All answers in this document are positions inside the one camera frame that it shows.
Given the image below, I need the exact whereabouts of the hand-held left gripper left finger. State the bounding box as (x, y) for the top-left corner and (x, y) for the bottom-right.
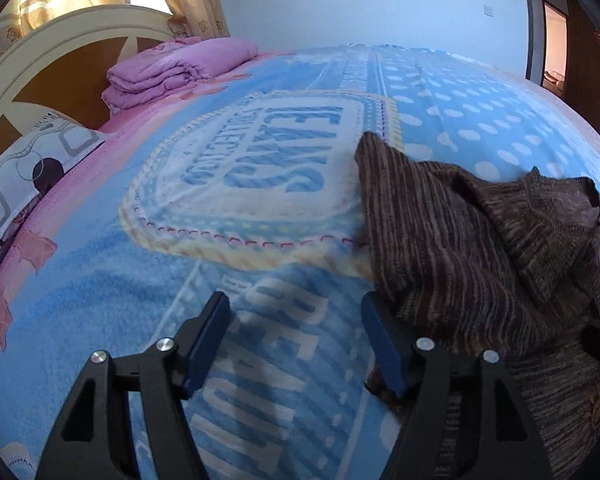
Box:
(35, 291), (231, 480)

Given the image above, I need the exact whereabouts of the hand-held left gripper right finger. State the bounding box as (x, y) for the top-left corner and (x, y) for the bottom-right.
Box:
(361, 292), (556, 480)

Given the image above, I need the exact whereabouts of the brown striped knit sweater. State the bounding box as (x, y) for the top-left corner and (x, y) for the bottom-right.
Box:
(354, 131), (600, 480)

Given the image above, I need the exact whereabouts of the blue printed blanket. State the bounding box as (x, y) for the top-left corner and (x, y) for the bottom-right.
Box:
(0, 42), (600, 480)

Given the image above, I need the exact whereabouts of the grey patterned pillow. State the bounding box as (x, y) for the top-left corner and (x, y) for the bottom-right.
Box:
(0, 112), (106, 261)

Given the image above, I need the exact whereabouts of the brown wooden door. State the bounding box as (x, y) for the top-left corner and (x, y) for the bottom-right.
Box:
(562, 0), (600, 131)

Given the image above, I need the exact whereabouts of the folded pink quilt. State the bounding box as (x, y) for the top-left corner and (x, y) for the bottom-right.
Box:
(101, 37), (259, 113)

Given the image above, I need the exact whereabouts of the beige patterned curtain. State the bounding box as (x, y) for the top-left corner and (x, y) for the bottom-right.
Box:
(0, 0), (231, 68)

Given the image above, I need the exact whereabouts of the cream wooden headboard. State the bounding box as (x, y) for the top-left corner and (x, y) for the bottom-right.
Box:
(0, 4), (181, 176)

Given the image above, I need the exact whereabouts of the dark door frame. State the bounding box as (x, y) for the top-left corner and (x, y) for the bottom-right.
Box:
(522, 0), (571, 96)

